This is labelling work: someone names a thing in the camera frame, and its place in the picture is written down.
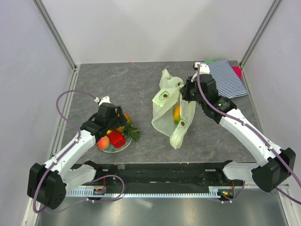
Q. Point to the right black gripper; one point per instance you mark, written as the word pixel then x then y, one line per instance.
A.
pixel 185 90

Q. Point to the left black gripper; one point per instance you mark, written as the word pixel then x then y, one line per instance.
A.
pixel 120 120

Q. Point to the orange toy pineapple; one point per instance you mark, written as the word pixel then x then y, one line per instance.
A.
pixel 130 130

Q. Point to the green avocado print plastic bag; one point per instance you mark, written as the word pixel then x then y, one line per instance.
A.
pixel 163 104

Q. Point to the orange green toy papaya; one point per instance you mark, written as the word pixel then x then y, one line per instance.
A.
pixel 177 114

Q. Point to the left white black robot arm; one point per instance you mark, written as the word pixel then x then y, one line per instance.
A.
pixel 49 183

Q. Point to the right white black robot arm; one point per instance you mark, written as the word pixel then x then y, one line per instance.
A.
pixel 273 164

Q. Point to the red toy bell pepper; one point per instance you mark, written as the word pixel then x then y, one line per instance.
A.
pixel 116 138

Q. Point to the patterned ceramic plate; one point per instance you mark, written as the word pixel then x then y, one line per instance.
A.
pixel 113 149

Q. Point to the red yellow toy peach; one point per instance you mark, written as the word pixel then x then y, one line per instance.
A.
pixel 103 143

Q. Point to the green folded cloth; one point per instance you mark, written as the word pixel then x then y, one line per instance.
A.
pixel 209 61

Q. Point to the blue white striped cloth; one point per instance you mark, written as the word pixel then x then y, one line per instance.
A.
pixel 227 81

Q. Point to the magenta folded cloth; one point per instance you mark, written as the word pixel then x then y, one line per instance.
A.
pixel 238 71

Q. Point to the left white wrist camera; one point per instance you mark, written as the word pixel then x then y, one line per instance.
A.
pixel 102 100

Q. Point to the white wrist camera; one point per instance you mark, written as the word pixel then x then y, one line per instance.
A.
pixel 102 100
pixel 201 68

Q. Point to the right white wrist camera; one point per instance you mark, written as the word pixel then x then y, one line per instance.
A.
pixel 201 68

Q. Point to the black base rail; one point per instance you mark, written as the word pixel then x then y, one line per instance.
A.
pixel 199 174

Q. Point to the grey slotted cable duct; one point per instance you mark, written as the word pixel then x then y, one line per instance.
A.
pixel 96 193

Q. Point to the right aluminium frame post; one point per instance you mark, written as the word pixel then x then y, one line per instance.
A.
pixel 260 31

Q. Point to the aluminium frame post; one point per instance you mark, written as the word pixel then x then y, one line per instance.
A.
pixel 260 31
pixel 53 30

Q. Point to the left aluminium frame post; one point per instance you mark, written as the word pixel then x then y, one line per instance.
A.
pixel 53 30

